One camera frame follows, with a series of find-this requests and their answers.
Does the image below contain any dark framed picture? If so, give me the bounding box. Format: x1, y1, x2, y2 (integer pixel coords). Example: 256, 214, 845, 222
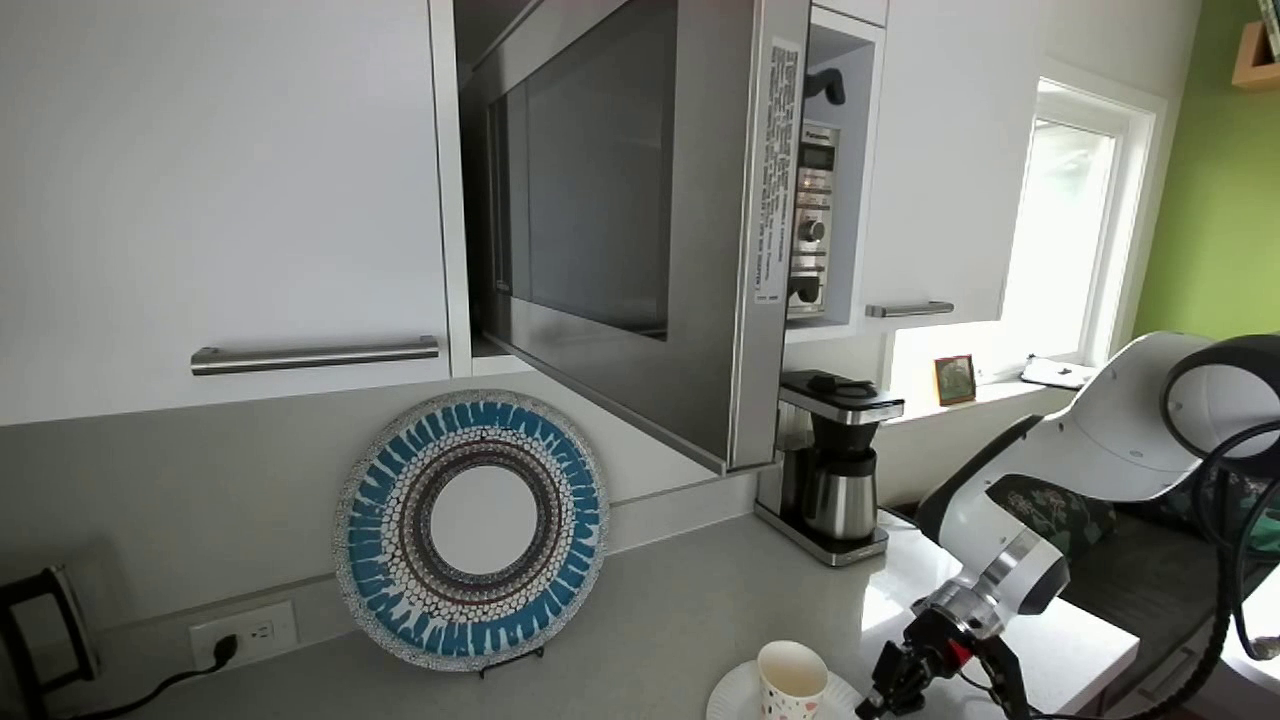
932, 352, 982, 414

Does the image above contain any black plate stand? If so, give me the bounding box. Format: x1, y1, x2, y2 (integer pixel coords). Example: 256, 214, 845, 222
475, 646, 552, 681

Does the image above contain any black metal stand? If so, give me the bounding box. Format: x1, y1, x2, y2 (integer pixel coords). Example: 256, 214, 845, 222
0, 564, 100, 720

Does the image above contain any white wall outlet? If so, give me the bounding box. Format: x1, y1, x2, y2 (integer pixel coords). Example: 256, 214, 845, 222
187, 595, 302, 678

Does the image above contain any white paper stack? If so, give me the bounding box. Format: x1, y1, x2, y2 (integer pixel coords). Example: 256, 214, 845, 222
1018, 352, 1125, 398

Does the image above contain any plain white plate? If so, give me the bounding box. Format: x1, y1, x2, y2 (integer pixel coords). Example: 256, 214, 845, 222
706, 658, 871, 720

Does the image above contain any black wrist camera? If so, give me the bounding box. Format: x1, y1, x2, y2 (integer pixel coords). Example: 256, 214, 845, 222
982, 646, 1037, 720

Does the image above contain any black power cord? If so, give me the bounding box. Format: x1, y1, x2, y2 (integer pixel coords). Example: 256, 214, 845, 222
77, 636, 243, 720

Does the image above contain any black steel coffee maker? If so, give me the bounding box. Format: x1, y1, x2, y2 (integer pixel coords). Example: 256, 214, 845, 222
754, 369, 910, 571

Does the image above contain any silver microwave oven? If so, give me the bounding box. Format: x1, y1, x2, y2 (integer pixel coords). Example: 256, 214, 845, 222
786, 23, 857, 327

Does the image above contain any white framed window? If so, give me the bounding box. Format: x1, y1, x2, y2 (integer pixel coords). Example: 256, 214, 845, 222
996, 71, 1166, 378

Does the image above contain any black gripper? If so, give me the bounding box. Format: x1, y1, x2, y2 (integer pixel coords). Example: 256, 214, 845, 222
862, 613, 985, 720

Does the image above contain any dark floral cushion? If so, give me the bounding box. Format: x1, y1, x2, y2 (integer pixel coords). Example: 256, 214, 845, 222
993, 471, 1125, 557

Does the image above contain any small wooden wall shelf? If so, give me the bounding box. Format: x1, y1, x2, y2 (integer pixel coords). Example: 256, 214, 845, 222
1229, 14, 1280, 95

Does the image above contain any blue patterned decorative plate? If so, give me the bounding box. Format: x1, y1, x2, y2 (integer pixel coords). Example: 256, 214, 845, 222
333, 388, 611, 678

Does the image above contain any white dotted paper cup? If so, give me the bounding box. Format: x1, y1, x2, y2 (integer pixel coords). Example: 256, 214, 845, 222
754, 636, 832, 720

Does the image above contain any dark bench seat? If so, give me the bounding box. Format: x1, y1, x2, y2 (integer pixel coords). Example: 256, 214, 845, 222
1063, 533, 1232, 695

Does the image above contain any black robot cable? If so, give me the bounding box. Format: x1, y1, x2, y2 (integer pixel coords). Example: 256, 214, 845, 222
956, 418, 1280, 720

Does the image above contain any steel cabinet handle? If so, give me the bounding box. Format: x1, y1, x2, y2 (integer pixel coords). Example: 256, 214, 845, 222
187, 333, 446, 382
862, 296, 962, 319

